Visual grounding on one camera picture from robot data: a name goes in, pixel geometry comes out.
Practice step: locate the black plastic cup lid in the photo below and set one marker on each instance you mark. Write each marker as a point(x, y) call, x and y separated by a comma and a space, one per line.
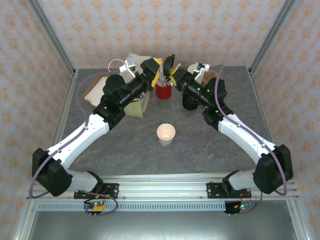
point(168, 63)

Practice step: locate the printed paper carry bag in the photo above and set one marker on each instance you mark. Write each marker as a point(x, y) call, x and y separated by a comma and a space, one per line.
point(136, 107)

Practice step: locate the white paper coffee cup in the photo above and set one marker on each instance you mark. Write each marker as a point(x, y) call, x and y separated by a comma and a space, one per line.
point(166, 132)

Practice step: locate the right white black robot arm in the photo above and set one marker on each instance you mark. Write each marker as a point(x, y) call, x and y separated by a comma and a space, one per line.
point(247, 140)

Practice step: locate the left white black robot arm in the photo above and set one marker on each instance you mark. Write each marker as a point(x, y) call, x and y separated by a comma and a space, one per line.
point(75, 140)

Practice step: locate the white wrapped straw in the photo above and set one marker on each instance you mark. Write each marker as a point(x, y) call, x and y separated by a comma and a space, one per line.
point(163, 77)
point(178, 65)
point(168, 81)

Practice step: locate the stack of paper cups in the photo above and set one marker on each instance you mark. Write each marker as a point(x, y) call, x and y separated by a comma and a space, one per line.
point(192, 69)

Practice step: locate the red straw holder cup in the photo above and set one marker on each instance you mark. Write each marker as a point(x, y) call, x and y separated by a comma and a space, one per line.
point(163, 93)

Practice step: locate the stack of black lids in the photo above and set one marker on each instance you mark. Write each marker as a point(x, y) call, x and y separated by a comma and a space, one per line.
point(190, 105)

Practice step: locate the brown pulp carrier stack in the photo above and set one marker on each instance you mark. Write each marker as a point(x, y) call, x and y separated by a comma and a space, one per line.
point(210, 76)

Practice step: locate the brown napkin box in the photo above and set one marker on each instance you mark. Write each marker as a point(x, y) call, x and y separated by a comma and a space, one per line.
point(93, 79)

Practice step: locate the grey metal panel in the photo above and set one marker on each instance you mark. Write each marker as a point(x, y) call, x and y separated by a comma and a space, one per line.
point(160, 227)

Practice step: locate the aluminium table side rail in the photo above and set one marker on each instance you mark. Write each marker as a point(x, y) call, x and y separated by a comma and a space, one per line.
point(73, 77)
point(260, 100)

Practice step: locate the aluminium frame post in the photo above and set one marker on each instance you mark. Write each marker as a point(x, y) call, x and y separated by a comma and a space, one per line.
point(53, 37)
point(272, 37)

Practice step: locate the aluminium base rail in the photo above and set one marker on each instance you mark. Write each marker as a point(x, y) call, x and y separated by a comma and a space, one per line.
point(162, 187)

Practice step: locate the aluminium frame leg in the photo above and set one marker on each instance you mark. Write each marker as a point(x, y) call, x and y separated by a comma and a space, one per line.
point(297, 222)
point(23, 222)

